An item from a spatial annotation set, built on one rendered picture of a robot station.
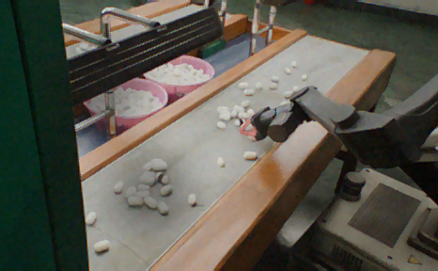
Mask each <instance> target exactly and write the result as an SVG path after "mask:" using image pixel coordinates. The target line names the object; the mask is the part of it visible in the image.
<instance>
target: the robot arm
mask: <svg viewBox="0 0 438 271"><path fill-rule="evenodd" d="M289 101H290V103H287V104H284V105H280V106H278V107H277V108H275V109H271V108H270V106H267V107H264V108H262V109H260V110H259V111H258V112H257V113H255V114H254V115H253V116H251V117H250V118H249V119H248V120H247V122H246V123H245V124H244V125H243V126H242V128H241V129H239V132H240V133H241V135H243V136H252V137H254V138H255V139H256V141H257V142H259V141H260V140H262V139H264V138H266V137H267V136H268V137H269V138H271V139H272V141H274V142H285V141H287V140H288V138H289V136H290V135H291V134H292V133H293V132H295V129H297V127H298V125H299V124H300V125H302V124H303V122H304V121H306V122H310V121H314V122H318V123H319V125H322V127H323V128H324V129H326V130H327V131H328V132H329V133H330V134H332V135H333V136H334V137H335V138H336V139H338V140H339V141H340V142H341V143H342V144H343V145H344V147H345V148H346V149H348V151H350V152H353V154H354V156H356V158H357V159H358V161H359V162H360V163H362V165H363V166H370V167H371V168H373V169H378V168H380V167H384V166H390V165H404V164H412V163H413V162H414V161H415V160H417V159H418V158H419V157H421V155H422V153H421V152H420V151H419V148H420V147H421V146H422V145H423V144H424V143H425V141H426V139H427V138H428V137H429V136H430V134H431V133H432V132H433V131H434V130H435V128H437V127H438V74H436V75H435V77H434V78H431V80H430V81H429V82H427V83H426V85H425V86H423V87H422V88H421V89H419V90H418V91H417V92H416V93H414V94H413V95H412V96H411V97H409V98H408V99H407V100H405V101H404V102H402V103H400V104H398V105H397V106H395V107H394V108H391V109H389V110H388V111H384V112H383V113H382V114H381V115H378V114H374V113H371V112H365V111H359V112H357V110H356V109H355V108H354V107H353V106H351V105H349V104H347V103H344V104H343V105H340V104H338V103H337V102H334V101H333V100H332V99H329V98H327V97H326V96H325V95H323V94H322V92H320V91H319V90H318V89H317V88H316V87H315V86H305V87H304V88H302V89H299V91H297V92H294V93H293V94H292V95H291V98H290V99H289ZM249 124H252V127H253V129H255V130H252V131H245V128H246V127H247V126H248V125H249Z"/></svg>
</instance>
